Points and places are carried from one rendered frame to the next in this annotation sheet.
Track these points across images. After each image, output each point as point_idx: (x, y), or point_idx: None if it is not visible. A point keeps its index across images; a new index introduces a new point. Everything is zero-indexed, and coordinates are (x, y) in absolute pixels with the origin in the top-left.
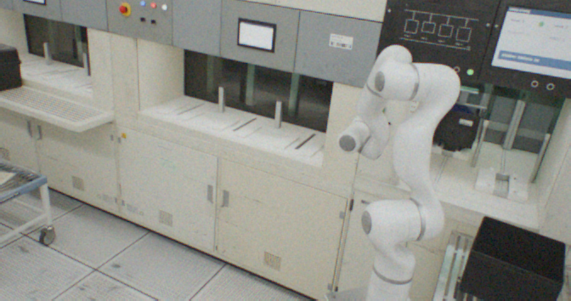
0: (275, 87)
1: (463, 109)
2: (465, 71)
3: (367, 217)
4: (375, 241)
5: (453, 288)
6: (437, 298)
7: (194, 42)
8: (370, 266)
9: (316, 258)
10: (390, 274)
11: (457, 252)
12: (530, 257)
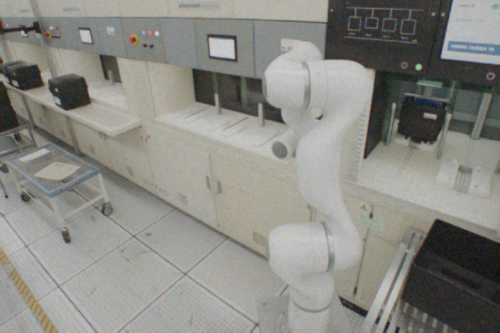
0: (260, 90)
1: (429, 103)
2: (412, 67)
3: (267, 245)
4: (275, 272)
5: (394, 297)
6: (373, 308)
7: (179, 59)
8: None
9: None
10: (301, 302)
11: (408, 252)
12: (485, 262)
